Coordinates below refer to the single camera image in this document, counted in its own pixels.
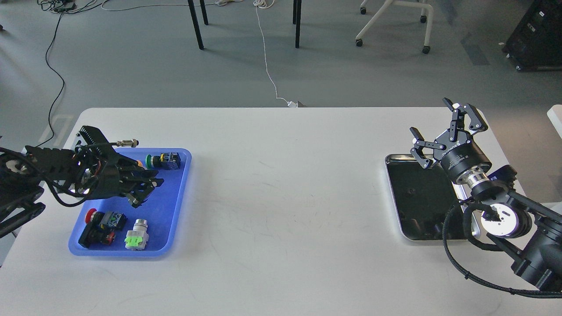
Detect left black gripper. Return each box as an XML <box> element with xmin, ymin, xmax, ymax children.
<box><xmin>86</xmin><ymin>153</ymin><xmax>165</xmax><ymax>208</ymax></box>

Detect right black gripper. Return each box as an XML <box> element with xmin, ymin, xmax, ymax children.
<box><xmin>410</xmin><ymin>97</ymin><xmax>492</xmax><ymax>184</ymax></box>

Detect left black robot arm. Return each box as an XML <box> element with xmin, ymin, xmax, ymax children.
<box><xmin>0</xmin><ymin>126</ymin><xmax>163</xmax><ymax>237</ymax></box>

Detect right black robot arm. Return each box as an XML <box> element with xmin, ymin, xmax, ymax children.
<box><xmin>410</xmin><ymin>98</ymin><xmax>562</xmax><ymax>298</ymax></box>

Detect green blue push button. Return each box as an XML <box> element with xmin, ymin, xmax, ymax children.
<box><xmin>145</xmin><ymin>152</ymin><xmax>181</xmax><ymax>170</ymax></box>

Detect blue plastic tray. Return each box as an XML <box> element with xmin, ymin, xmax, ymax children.
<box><xmin>68</xmin><ymin>147</ymin><xmax>191</xmax><ymax>258</ymax></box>

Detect silver green push button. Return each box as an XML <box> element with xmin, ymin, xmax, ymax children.
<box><xmin>124</xmin><ymin>219</ymin><xmax>149</xmax><ymax>251</ymax></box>

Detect red emergency stop button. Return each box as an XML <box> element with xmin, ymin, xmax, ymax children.
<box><xmin>78</xmin><ymin>208</ymin><xmax>128</xmax><ymax>248</ymax></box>

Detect silver metal tray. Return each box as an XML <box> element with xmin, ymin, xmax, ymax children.
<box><xmin>385</xmin><ymin>154</ymin><xmax>468</xmax><ymax>242</ymax></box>

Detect black equipment case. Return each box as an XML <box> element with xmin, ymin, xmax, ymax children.
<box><xmin>502</xmin><ymin>0</ymin><xmax>562</xmax><ymax>72</ymax></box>

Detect white rolling chair base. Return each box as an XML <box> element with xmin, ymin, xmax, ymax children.
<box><xmin>355</xmin><ymin>0</ymin><xmax>434</xmax><ymax>55</ymax></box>

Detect black table legs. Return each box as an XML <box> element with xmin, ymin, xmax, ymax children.
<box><xmin>187</xmin><ymin>0</ymin><xmax>303</xmax><ymax>50</ymax></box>

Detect black cable on floor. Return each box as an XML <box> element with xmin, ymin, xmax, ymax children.
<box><xmin>0</xmin><ymin>0</ymin><xmax>104</xmax><ymax>147</ymax></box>

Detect white cable on floor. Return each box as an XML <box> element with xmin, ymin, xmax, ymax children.
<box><xmin>101</xmin><ymin>0</ymin><xmax>292</xmax><ymax>106</ymax></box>

